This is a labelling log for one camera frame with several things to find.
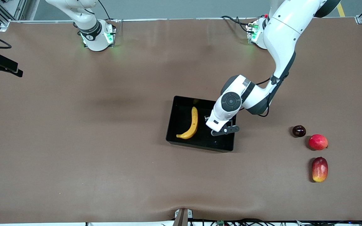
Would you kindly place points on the yellow banana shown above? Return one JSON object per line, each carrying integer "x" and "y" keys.
{"x": 194, "y": 124}

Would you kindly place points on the black plastic box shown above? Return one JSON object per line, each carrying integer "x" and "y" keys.
{"x": 181, "y": 119}

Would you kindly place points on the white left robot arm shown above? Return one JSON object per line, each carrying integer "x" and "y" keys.
{"x": 281, "y": 34}

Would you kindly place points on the dark red plum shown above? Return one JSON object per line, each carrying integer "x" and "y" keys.
{"x": 298, "y": 131}

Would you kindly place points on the round red peach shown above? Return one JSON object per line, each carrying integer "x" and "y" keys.
{"x": 318, "y": 142}

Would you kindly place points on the brown table mat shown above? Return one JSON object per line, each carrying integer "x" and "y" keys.
{"x": 74, "y": 141}

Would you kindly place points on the red yellow mango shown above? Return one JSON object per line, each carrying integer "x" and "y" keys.
{"x": 320, "y": 169}

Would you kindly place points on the grey camera mount clamp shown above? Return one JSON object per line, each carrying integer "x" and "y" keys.
{"x": 182, "y": 216}

